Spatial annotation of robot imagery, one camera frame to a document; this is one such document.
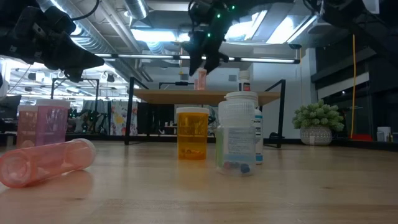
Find pink medicine bottle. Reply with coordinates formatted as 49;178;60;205
197;67;208;91
35;98;71;147
0;138;96;189

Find large clear medicine bottle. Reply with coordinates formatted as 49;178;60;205
215;91;259;177

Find white red-label medicine bottle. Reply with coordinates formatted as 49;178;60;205
238;70;252;92

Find black background stand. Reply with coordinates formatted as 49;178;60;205
159;81;195;90

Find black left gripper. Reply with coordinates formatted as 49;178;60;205
12;5;105;83

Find long linear pendant light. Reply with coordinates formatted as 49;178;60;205
95;53;301;65

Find green succulent in white pot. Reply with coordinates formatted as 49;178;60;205
292;98;345;146

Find black aluminium frame crossbar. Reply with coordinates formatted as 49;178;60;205
63;133;280;146

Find small silver ventilation duct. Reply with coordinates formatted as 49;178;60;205
124;0;150;20

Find wooden shelf black metal legs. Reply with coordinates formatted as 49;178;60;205
124;76;287;149

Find floral patterned cloth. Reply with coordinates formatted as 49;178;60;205
110;100;138;136

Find large silver ventilation duct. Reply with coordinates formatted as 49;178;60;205
35;0;141;55

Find yellow hanging cable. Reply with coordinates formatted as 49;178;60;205
351;34;357;139

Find dark computer monitor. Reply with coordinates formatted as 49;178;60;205
0;95;22;131

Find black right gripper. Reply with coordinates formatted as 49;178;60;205
181;0;238;77

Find white blue-label medicine bottle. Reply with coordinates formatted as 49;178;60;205
254;108;264;166

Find large orange medicine bottle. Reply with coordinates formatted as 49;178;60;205
175;106;210;161

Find small orange medicine bottle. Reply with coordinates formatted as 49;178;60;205
17;105;39;149

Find black background rack frame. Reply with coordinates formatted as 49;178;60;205
50;77;100;135

